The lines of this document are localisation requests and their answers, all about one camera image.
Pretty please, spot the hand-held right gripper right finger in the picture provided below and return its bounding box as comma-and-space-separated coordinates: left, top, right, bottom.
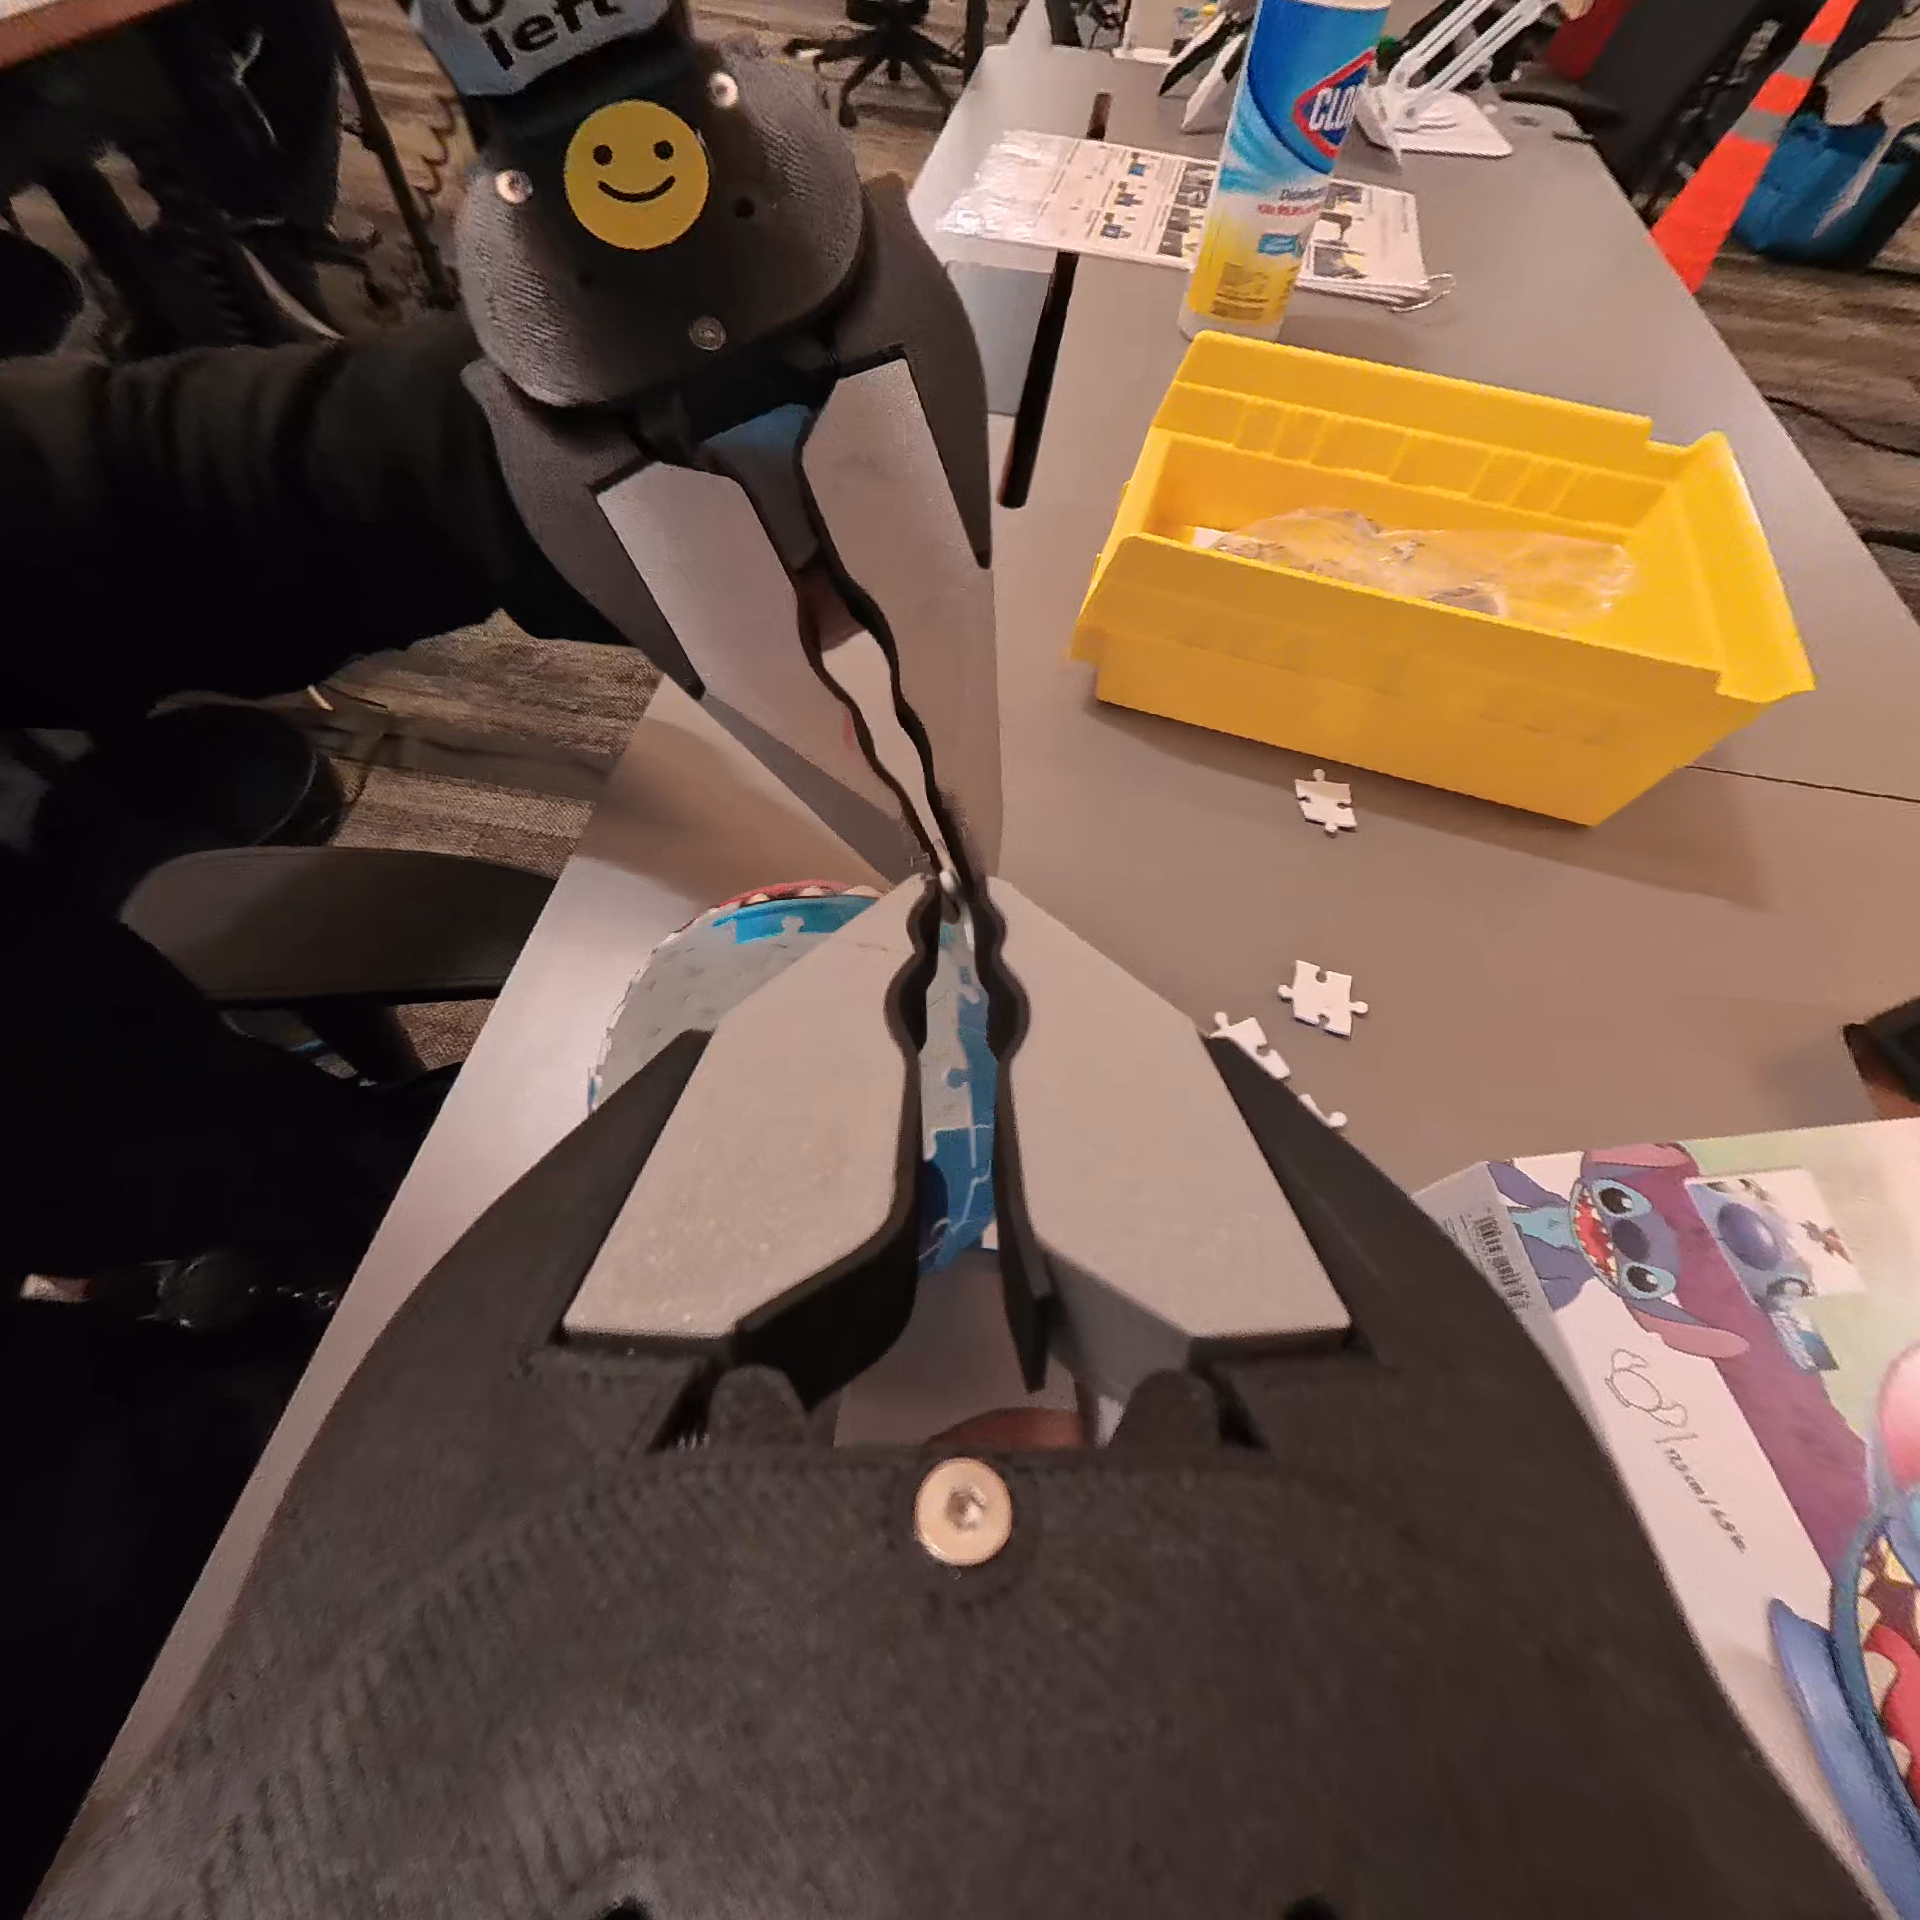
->
960, 878, 1356, 1393

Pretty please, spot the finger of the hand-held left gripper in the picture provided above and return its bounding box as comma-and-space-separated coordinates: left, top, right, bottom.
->
796, 351, 1008, 886
598, 447, 946, 879

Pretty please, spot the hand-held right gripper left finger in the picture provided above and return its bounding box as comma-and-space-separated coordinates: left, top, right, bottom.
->
561, 878, 940, 1414

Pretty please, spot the blue puzzle ball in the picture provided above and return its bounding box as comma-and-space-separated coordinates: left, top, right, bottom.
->
593, 878, 1004, 1277

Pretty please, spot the person's left forearm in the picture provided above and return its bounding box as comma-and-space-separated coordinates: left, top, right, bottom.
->
0, 321, 602, 721

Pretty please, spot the printed puzzle box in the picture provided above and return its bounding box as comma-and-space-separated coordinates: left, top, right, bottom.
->
1410, 1118, 1920, 1920

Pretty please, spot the black office chair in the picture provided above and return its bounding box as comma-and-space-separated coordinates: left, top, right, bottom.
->
809, 0, 976, 128

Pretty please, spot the printed sheet in sleeve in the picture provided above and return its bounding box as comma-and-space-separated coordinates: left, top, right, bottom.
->
932, 128, 1222, 274
1304, 175, 1460, 320

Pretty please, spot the yellow plastic bin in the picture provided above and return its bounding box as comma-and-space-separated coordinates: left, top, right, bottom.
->
1070, 329, 1818, 826

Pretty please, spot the grey chair seat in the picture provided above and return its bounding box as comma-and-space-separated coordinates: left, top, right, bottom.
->
119, 848, 561, 1080

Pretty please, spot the clear plastic bag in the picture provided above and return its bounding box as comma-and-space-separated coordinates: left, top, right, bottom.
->
1177, 507, 1638, 632

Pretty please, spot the disinfecting wipes canister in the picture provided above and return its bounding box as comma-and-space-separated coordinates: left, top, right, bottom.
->
1177, 0, 1393, 345

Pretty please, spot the black round bin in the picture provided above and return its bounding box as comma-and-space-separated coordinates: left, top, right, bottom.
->
30, 702, 350, 857

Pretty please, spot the white desk lamp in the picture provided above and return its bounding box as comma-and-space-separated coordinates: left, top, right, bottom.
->
1351, 0, 1520, 159

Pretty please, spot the small black object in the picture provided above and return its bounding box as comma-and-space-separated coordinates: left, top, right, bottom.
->
1843, 1001, 1920, 1119

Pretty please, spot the orange safety vest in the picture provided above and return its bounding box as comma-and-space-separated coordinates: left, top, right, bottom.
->
1650, 0, 1878, 294

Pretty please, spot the blue bag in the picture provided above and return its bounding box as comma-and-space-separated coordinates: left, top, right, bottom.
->
1740, 111, 1920, 271

